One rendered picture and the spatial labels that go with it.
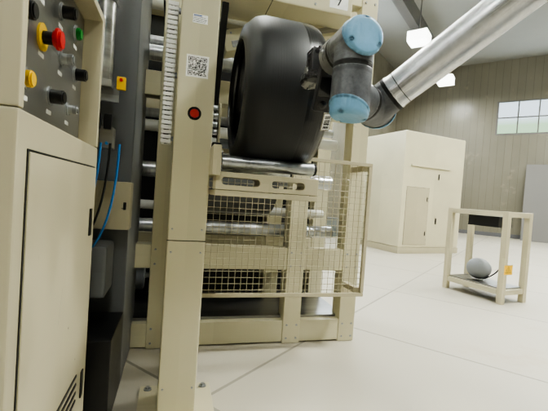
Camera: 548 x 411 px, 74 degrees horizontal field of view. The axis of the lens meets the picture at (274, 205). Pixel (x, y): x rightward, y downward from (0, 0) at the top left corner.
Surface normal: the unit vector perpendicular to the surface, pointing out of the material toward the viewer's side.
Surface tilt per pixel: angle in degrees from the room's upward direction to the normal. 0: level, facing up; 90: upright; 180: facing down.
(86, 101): 90
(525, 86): 90
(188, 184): 90
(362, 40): 84
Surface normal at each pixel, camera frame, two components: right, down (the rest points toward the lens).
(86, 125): 0.26, 0.04
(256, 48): -0.45, -0.26
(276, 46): 0.27, -0.31
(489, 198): -0.58, -0.02
